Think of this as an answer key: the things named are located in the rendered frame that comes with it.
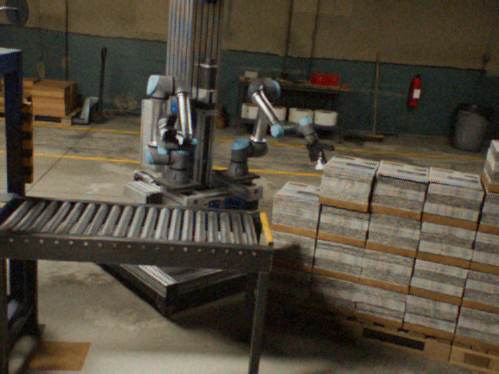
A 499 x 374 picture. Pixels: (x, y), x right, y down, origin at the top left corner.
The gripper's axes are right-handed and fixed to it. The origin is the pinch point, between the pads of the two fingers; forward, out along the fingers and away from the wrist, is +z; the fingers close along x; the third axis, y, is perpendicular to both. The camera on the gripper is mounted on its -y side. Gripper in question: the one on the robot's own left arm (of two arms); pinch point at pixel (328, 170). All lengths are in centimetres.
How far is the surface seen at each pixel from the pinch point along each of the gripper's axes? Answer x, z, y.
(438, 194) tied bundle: 17, 31, -57
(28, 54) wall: -464, -281, 509
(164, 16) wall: -545, -255, 296
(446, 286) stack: 17, 84, -43
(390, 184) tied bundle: 17.4, 17.3, -34.8
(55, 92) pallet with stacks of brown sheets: -391, -194, 440
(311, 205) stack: 18.4, 14.1, 12.8
